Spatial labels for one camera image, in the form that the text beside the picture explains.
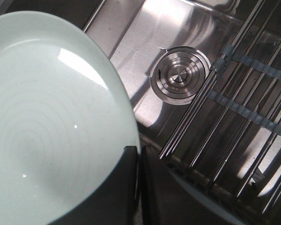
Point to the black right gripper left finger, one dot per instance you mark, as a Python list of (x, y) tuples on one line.
[(114, 201)]

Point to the light green round plate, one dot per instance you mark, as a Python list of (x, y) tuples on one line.
[(65, 118)]

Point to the grey metal dish drying rack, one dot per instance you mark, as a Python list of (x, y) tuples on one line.
[(227, 145)]

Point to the round steel sink drain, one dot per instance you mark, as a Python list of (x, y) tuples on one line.
[(179, 74)]

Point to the stainless steel sink basin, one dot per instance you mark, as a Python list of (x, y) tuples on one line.
[(135, 34)]

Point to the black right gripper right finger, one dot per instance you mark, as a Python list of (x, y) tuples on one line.
[(166, 202)]

